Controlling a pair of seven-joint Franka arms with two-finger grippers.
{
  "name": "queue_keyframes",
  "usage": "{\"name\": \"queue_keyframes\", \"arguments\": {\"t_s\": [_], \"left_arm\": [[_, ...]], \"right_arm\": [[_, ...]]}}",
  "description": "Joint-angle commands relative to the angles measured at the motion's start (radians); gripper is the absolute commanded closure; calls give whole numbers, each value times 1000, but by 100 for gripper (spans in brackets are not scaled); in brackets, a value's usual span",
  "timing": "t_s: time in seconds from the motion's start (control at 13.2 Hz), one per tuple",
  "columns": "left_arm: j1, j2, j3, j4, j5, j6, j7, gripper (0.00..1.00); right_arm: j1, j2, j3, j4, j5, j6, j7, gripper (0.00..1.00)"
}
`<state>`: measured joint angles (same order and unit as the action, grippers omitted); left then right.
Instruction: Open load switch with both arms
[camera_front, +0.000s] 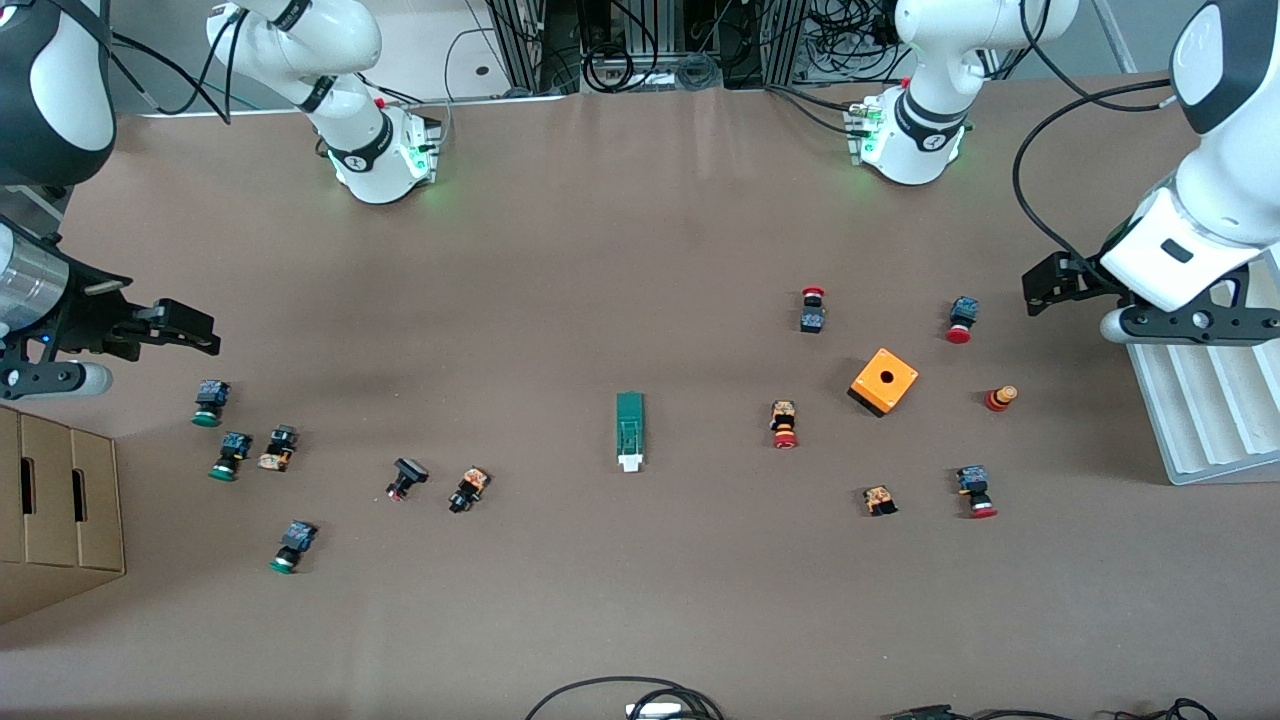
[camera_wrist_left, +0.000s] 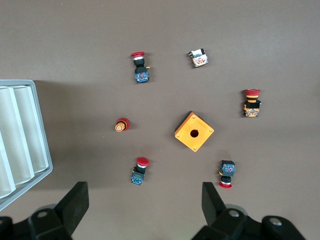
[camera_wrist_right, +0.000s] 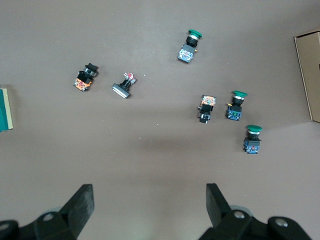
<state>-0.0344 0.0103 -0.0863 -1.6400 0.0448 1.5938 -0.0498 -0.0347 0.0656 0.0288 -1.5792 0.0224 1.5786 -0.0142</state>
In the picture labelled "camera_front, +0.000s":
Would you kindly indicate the red button with blue block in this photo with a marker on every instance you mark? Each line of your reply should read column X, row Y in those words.
column 973, row 485
column 963, row 315

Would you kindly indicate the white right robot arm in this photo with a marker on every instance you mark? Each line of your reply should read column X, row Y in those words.
column 372, row 150

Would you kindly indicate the red button with dark block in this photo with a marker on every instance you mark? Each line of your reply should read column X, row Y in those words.
column 812, row 318

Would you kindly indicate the brown cardboard box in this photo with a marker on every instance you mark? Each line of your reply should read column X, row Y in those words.
column 60, row 510

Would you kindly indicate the red orange button head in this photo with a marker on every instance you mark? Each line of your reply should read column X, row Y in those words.
column 1000, row 399

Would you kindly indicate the small grey hub box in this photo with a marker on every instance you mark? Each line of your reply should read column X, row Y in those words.
column 655, row 711

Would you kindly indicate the green button with blue block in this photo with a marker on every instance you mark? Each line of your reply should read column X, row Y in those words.
column 297, row 540
column 233, row 448
column 211, row 398

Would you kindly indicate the orange contact block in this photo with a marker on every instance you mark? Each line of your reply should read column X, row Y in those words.
column 879, row 499

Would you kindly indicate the grey ribbed tray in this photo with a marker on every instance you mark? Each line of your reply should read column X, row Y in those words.
column 1200, row 420

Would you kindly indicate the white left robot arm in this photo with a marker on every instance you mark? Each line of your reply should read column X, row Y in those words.
column 1230, row 190

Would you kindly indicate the orange button enclosure box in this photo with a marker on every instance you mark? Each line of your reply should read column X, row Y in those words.
column 883, row 381

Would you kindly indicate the black equipment rack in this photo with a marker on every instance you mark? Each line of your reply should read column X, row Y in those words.
column 540, row 50

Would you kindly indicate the black square-head button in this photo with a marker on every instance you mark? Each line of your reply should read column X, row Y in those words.
column 408, row 470

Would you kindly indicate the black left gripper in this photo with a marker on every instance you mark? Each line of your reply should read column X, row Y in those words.
column 1078, row 277

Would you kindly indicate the red e-stop with orange block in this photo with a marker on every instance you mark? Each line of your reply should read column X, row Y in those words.
column 784, row 420

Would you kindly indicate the black button with orange block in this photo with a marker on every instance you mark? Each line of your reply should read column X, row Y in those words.
column 470, row 487
column 279, row 448

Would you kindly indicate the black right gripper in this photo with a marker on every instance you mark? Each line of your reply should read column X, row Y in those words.
column 92, row 322

